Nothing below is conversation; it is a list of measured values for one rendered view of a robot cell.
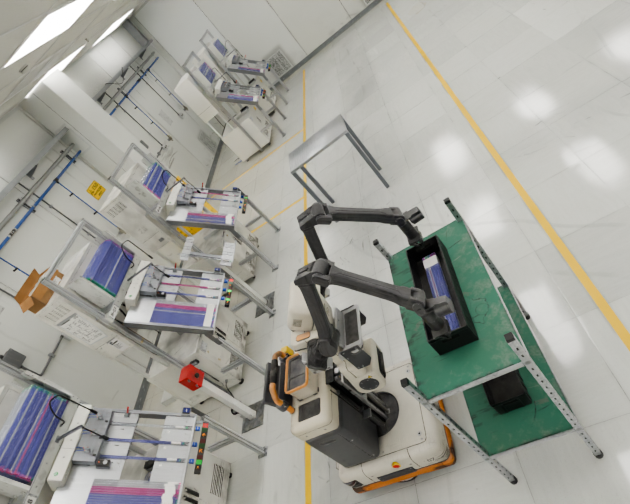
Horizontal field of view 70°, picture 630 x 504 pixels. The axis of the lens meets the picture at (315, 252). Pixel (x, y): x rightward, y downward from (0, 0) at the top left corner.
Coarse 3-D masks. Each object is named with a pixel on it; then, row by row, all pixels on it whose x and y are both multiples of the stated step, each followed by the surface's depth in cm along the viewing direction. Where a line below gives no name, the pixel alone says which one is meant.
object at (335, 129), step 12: (336, 120) 461; (324, 132) 461; (336, 132) 441; (348, 132) 433; (312, 144) 461; (324, 144) 442; (360, 144) 484; (300, 156) 461; (312, 156) 444; (372, 156) 495; (300, 168) 495; (372, 168) 457; (300, 180) 458; (312, 180) 505; (384, 180) 467; (312, 192) 468; (324, 192) 516
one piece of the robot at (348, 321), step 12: (336, 312) 222; (348, 312) 225; (360, 312) 229; (336, 324) 216; (348, 324) 220; (360, 324) 216; (348, 336) 215; (360, 336) 209; (348, 348) 209; (360, 348) 208; (348, 360) 214; (360, 360) 214
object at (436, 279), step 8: (432, 256) 219; (424, 264) 219; (432, 264) 216; (432, 272) 212; (440, 272) 209; (432, 280) 209; (440, 280) 206; (432, 288) 206; (440, 288) 203; (448, 296) 197; (448, 320) 189; (456, 320) 186
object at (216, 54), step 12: (204, 36) 847; (216, 36) 885; (204, 48) 861; (216, 48) 850; (216, 60) 844; (228, 60) 871; (240, 60) 905; (252, 60) 915; (264, 60) 916; (228, 72) 859; (240, 72) 863; (252, 72) 864; (264, 72) 866; (216, 84) 876; (252, 84) 912; (264, 84) 939; (240, 108) 908; (264, 108) 909
